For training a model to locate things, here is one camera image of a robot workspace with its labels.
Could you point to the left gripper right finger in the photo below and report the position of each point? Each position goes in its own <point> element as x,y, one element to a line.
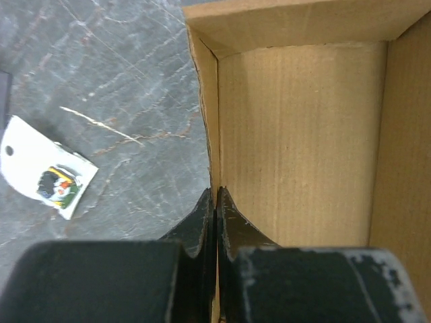
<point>261,281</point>

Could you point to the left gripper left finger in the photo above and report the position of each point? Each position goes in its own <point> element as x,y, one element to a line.
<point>170,279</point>

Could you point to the brown cardboard box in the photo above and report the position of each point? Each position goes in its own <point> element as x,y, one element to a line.
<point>317,116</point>

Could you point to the small white plastic block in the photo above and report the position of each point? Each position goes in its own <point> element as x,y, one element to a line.
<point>43,170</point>

